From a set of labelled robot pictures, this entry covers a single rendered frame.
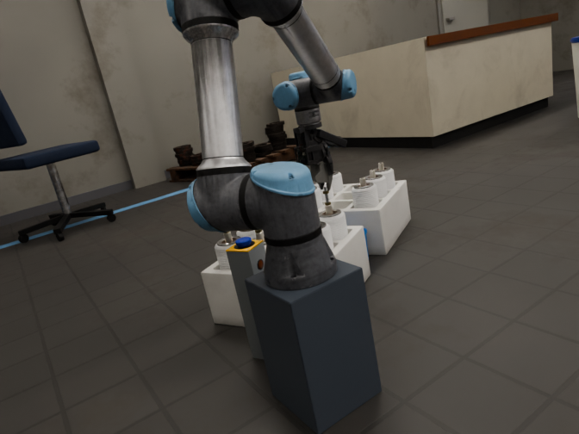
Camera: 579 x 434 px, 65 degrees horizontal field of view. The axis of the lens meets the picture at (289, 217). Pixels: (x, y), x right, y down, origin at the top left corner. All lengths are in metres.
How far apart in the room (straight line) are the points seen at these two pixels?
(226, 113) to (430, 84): 2.66
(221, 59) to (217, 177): 0.24
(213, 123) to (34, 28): 3.65
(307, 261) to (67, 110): 3.75
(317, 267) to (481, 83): 3.21
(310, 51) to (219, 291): 0.75
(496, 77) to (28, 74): 3.77
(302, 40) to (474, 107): 2.92
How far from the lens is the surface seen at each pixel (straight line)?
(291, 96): 1.25
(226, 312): 1.45
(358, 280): 0.94
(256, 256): 1.13
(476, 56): 3.92
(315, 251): 0.89
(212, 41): 0.98
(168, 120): 4.65
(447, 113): 3.63
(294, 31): 1.04
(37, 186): 4.43
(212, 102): 0.95
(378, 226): 1.70
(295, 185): 0.84
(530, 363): 1.17
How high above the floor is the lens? 0.68
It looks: 17 degrees down
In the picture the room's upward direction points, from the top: 12 degrees counter-clockwise
